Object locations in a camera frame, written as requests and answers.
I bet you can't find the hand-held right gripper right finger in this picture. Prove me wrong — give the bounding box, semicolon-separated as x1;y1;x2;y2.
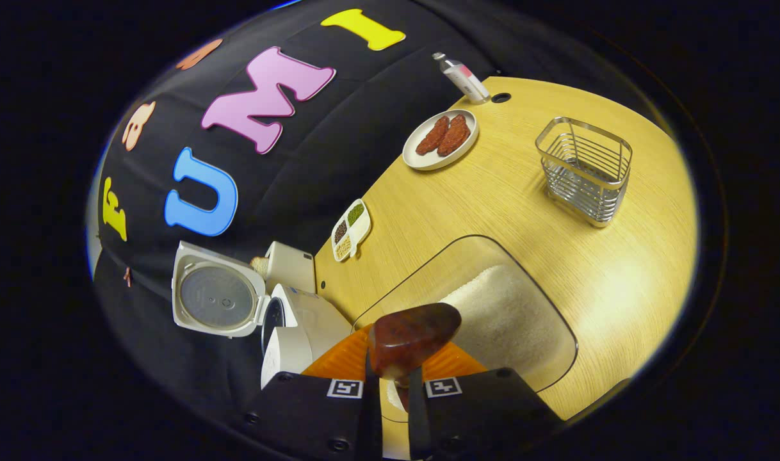
406;343;567;460

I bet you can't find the red meat piece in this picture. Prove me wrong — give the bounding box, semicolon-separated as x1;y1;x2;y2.
416;115;450;156
437;114;471;158

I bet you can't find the brown wooden spoon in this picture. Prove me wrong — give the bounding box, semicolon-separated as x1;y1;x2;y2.
368;303;462;410

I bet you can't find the clear plastic box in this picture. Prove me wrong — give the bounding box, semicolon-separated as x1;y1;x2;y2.
350;234;580;423

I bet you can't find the white rice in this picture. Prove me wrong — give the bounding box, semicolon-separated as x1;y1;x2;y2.
385;264;560;414

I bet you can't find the white divided grain dish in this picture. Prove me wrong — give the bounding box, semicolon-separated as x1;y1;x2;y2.
330;198;372;263

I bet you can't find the wire chopstick holder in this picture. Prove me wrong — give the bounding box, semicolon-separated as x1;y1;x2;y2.
535;117;633;229

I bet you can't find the white toaster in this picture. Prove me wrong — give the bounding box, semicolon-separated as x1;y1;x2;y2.
250;241;316;295

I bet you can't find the white round plate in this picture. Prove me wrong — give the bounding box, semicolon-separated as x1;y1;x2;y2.
402;109;479;172

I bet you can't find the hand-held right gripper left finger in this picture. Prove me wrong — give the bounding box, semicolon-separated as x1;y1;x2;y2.
244;323;384;460

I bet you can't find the clear bottle pink label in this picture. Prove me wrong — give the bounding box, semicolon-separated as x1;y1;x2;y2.
432;52;491;105

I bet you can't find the white rice cooker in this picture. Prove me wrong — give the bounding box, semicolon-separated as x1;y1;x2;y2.
171;240;355;390

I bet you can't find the black backdrop cloth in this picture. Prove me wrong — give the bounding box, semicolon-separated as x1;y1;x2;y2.
86;0;621;449

